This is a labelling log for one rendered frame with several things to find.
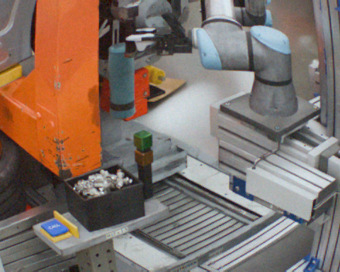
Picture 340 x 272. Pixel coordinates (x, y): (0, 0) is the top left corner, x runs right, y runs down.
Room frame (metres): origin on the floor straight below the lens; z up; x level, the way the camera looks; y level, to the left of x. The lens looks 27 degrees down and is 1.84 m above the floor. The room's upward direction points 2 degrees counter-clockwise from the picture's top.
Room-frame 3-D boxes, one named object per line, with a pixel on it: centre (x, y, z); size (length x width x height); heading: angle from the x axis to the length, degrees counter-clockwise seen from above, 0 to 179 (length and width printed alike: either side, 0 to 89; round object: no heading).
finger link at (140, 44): (2.69, 0.08, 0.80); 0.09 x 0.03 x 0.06; 96
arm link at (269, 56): (2.16, -0.28, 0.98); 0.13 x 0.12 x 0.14; 87
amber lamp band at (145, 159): (2.33, 0.07, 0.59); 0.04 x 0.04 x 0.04; 40
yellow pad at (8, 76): (2.81, 0.64, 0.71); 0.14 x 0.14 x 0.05; 40
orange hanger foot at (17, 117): (2.68, 0.53, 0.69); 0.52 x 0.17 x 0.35; 40
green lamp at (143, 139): (2.33, 0.07, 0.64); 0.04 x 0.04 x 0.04; 40
